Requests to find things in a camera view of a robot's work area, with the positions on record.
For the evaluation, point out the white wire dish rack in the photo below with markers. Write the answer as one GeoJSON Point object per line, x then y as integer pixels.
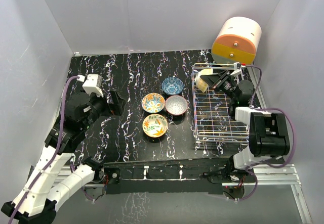
{"type": "Point", "coordinates": [212, 122]}

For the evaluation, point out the red rimmed grey bowl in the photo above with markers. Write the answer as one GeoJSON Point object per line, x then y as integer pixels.
{"type": "Point", "coordinates": [176, 105]}

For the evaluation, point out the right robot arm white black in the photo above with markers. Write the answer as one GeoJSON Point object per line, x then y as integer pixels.
{"type": "Point", "coordinates": [268, 133]}

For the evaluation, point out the pink yellow drawer cabinet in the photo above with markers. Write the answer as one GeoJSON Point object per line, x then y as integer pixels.
{"type": "Point", "coordinates": [237, 41]}

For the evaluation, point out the blue patterned bowl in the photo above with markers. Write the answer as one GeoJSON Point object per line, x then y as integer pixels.
{"type": "Point", "coordinates": [172, 86]}

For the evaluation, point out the orange blue floral bowl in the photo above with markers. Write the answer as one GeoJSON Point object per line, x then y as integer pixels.
{"type": "Point", "coordinates": [153, 103]}

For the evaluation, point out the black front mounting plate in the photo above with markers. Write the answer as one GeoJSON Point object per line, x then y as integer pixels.
{"type": "Point", "coordinates": [198, 175]}

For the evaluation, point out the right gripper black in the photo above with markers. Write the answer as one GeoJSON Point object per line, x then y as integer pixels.
{"type": "Point", "coordinates": [216, 81]}

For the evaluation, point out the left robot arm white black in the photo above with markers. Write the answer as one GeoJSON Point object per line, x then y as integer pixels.
{"type": "Point", "coordinates": [40, 200]}

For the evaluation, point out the aluminium frame rail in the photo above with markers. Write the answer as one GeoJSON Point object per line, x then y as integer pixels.
{"type": "Point", "coordinates": [275, 198]}

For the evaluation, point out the orange green leaf bowl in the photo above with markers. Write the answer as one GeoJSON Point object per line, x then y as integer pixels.
{"type": "Point", "coordinates": [155, 125]}

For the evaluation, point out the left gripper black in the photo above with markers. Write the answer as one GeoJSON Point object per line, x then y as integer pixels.
{"type": "Point", "coordinates": [117, 107]}

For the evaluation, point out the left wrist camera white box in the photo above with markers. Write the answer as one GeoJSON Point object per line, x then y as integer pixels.
{"type": "Point", "coordinates": [92, 85]}

